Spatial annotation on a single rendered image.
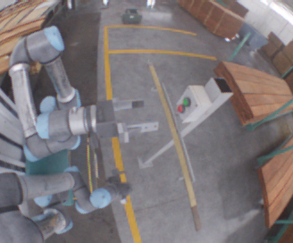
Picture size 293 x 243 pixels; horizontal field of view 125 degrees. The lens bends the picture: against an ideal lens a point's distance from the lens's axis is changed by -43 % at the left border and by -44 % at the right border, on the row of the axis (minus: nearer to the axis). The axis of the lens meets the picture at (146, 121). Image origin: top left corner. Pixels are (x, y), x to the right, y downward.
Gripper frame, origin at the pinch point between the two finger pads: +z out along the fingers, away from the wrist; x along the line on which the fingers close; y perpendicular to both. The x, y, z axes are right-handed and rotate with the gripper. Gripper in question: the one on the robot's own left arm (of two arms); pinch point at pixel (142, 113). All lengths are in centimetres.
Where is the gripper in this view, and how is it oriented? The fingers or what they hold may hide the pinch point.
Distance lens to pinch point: 39.1
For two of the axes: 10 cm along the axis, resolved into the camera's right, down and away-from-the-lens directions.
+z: 9.6, -1.3, 2.6
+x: -2.9, -5.2, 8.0
